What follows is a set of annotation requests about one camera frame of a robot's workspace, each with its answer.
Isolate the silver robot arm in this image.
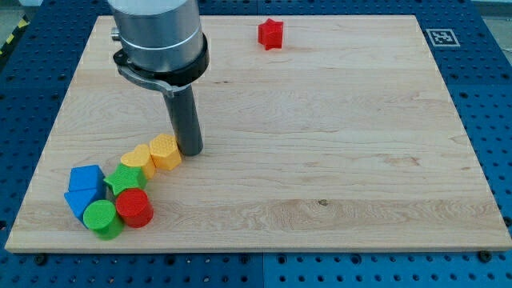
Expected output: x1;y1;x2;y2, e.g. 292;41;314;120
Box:
108;0;209;98

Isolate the red star block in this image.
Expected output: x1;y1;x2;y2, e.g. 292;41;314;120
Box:
258;18;284;50

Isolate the green star block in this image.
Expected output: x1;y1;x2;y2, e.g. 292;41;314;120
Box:
104;163;147;197

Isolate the light wooden board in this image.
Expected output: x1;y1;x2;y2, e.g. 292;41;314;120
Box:
6;15;511;254

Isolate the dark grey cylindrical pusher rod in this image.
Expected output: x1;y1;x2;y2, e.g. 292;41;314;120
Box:
164;85;203;156

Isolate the yellow hexagon block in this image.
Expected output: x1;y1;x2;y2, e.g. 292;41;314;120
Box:
150;134;182;170

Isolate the yellow heart block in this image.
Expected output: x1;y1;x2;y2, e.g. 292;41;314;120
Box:
121;144;156;179

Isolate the red cylinder block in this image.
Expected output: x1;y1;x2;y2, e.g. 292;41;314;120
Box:
115;188;154;228

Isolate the green cylinder block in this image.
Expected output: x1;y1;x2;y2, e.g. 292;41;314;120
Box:
83;199;124;240

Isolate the blue cube block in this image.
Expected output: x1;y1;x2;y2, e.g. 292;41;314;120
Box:
68;165;104;191

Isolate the blue triangle block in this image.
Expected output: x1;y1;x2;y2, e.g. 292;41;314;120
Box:
64;187;106;225

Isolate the white fiducial marker tag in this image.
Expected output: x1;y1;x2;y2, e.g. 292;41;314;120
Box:
426;28;460;47

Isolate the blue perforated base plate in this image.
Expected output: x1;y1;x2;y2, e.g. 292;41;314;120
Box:
1;0;511;287

